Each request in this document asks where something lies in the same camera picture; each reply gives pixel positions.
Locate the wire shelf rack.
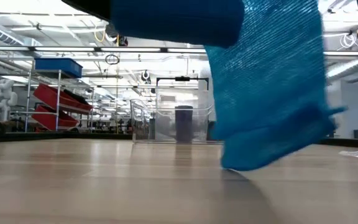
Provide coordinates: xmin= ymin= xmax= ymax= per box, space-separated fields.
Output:
xmin=24 ymin=57 xmax=94 ymax=133

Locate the clear plastic container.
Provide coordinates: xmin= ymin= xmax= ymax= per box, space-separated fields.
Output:
xmin=130 ymin=98 xmax=224 ymax=146

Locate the red plastic bin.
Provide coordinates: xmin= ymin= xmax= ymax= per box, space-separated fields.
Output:
xmin=32 ymin=83 xmax=93 ymax=115
xmin=31 ymin=104 xmax=79 ymax=132

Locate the black aluminium table frame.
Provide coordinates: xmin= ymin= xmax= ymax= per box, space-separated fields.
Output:
xmin=0 ymin=131 xmax=358 ymax=149

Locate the bright blue elastic bandage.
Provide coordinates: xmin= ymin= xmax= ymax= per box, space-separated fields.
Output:
xmin=110 ymin=0 xmax=348 ymax=172

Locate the large blue plastic bin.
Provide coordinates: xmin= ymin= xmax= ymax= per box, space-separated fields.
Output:
xmin=35 ymin=57 xmax=84 ymax=79

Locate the distant black station frame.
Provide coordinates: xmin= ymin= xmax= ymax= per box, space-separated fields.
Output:
xmin=155 ymin=75 xmax=210 ymax=110

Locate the white robot figure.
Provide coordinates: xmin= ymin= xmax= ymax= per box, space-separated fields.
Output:
xmin=0 ymin=78 xmax=19 ymax=123

